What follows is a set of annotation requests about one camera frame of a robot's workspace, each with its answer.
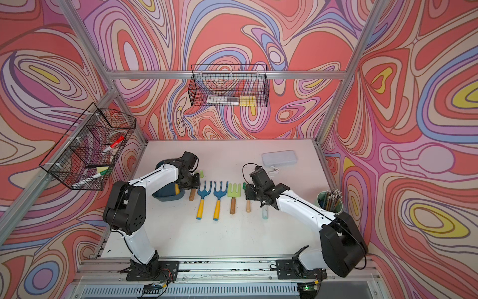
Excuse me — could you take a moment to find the light green rake wooden handle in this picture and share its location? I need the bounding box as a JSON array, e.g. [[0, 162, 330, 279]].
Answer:
[[189, 170, 204, 201]]

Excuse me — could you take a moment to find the dark green hand rake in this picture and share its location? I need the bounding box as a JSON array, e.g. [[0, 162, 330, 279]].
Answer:
[[242, 183, 251, 213]]

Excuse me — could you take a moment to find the blue fork yellow handle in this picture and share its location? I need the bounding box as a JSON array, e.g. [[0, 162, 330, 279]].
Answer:
[[213, 181, 229, 221], [196, 181, 212, 220]]

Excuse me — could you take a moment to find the teal storage box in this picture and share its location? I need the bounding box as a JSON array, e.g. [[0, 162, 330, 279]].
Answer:
[[152, 159, 186, 203]]

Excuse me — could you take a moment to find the light blue hand fork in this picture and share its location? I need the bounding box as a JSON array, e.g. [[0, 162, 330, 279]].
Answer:
[[262, 206, 269, 220]]

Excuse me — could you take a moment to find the lime green hand fork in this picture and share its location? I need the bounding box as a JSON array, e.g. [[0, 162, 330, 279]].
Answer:
[[227, 183, 242, 214]]

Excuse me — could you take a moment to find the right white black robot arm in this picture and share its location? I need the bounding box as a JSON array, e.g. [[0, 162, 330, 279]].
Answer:
[[246, 165, 368, 278]]

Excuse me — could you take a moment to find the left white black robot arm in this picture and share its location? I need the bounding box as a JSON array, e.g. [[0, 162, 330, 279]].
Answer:
[[103, 151, 200, 274]]

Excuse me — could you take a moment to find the translucent plastic lidded box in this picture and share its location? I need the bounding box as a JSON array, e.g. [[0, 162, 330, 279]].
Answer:
[[261, 150, 298, 168]]

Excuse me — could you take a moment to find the green cup of pencils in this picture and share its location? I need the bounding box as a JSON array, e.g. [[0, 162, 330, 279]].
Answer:
[[317, 189, 344, 214]]

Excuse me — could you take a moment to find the red capped marker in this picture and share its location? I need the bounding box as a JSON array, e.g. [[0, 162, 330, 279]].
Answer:
[[102, 135, 124, 154]]

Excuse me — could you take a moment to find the yellow item in back basket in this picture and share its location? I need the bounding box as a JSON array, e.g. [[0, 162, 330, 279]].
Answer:
[[239, 95, 257, 107]]

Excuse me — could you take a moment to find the green capped marker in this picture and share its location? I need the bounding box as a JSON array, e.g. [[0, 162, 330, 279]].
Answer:
[[72, 167, 110, 189]]

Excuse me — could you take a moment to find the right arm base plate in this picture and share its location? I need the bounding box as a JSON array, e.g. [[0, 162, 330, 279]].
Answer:
[[270, 259, 327, 281]]

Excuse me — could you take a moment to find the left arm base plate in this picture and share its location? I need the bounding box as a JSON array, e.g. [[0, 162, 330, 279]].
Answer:
[[126, 260, 179, 282]]

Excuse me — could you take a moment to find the left black wire basket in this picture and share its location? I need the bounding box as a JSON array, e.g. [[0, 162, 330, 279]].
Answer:
[[39, 103, 136, 191]]

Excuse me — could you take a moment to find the black wire basket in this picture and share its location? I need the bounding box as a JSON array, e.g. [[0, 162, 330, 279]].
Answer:
[[39, 103, 136, 191], [188, 63, 270, 107]]

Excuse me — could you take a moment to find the back black wire basket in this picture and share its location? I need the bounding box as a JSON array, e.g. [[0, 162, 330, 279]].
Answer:
[[188, 63, 270, 107]]

